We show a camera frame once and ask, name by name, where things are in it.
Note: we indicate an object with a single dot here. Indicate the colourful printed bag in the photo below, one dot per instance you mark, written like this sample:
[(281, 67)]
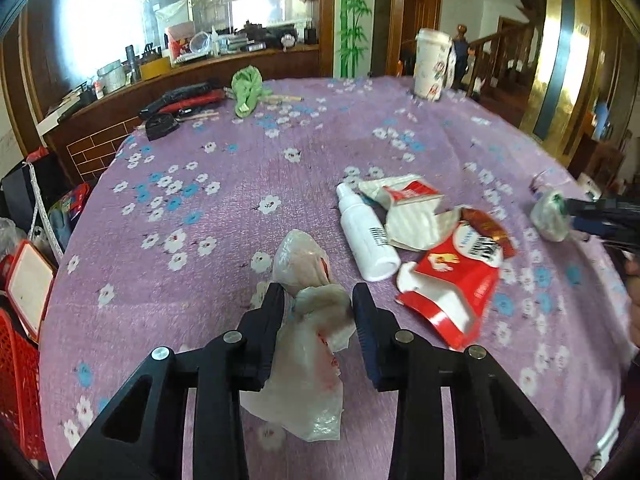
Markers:
[(70, 205)]

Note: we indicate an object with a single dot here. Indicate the white plastic bag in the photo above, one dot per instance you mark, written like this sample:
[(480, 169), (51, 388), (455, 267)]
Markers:
[(10, 237)]

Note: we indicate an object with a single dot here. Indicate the black toy pistol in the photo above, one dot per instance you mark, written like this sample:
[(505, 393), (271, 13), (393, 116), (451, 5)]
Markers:
[(175, 96)]

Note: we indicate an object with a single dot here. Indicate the torn red white carton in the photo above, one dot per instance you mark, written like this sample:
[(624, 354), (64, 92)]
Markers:
[(450, 290)]

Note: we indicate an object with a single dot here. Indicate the purple floral tablecloth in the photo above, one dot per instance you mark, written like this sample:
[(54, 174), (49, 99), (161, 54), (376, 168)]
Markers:
[(225, 240)]

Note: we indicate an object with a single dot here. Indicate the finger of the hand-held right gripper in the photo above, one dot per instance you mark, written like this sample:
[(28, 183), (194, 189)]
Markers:
[(610, 227), (605, 206)]

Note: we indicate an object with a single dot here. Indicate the small plastic wad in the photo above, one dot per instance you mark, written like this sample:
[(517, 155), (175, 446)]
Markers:
[(547, 217)]

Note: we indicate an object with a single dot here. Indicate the white cartoon print cup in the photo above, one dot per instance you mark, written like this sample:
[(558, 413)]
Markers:
[(430, 65)]

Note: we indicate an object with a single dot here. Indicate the thin wooden stick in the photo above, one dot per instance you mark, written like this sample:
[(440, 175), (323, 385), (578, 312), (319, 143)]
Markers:
[(287, 98)]

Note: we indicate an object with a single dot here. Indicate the red plastic basket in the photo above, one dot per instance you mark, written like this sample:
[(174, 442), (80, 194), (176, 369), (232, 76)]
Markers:
[(20, 385)]

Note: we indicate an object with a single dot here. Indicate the black shopping bag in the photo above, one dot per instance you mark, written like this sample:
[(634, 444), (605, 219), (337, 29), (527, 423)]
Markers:
[(25, 190)]

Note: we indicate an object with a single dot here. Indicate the pile of counter clutter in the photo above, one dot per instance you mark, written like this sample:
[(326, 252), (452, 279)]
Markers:
[(185, 45)]

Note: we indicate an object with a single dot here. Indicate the white red paper wrapper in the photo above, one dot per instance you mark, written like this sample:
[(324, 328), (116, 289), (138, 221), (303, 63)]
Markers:
[(410, 220)]

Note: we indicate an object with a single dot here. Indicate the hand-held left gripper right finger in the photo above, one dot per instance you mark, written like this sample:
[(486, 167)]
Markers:
[(370, 350)]

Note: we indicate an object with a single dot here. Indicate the gold framed panel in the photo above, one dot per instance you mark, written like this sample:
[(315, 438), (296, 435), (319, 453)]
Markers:
[(550, 60)]

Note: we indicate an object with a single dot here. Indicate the clear plastic bag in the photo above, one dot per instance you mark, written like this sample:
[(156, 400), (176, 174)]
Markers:
[(305, 360)]

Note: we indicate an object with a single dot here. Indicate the glass partition panel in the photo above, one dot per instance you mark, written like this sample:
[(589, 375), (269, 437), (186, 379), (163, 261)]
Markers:
[(100, 10)]

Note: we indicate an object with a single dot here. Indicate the green bamboo wall decal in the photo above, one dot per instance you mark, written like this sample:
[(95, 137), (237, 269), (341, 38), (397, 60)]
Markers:
[(350, 35)]

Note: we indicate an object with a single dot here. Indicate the wooden stair railing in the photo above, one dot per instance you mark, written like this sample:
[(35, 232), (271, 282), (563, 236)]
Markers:
[(500, 45)]

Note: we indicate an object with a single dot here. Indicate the green cloth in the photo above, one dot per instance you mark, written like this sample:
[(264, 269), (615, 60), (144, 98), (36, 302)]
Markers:
[(247, 90)]

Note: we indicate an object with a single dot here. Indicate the purple frame eyeglasses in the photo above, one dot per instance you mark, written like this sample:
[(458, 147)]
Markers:
[(540, 181)]

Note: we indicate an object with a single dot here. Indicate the wooden door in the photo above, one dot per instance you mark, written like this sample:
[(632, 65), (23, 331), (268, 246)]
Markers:
[(422, 10)]

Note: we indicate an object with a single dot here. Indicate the dark blue jacket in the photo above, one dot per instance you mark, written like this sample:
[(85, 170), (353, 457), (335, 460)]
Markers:
[(462, 60)]

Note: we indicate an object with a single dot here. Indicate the white plastic bottle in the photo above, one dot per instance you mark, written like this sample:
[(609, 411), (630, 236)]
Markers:
[(365, 235)]

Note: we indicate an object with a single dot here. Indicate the red pouch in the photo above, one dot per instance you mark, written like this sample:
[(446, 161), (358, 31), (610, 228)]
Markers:
[(210, 97)]

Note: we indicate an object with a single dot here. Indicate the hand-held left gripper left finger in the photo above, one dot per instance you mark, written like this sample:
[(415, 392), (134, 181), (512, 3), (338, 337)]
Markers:
[(265, 350)]

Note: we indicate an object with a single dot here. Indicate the wooden partition cabinet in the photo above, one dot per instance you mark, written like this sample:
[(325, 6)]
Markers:
[(100, 140)]

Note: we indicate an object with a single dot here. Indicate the red rimmed white lid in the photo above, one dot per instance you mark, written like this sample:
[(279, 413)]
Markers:
[(30, 290)]

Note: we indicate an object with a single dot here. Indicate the red snack packet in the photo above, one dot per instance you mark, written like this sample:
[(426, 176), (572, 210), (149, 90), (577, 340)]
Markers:
[(492, 230)]

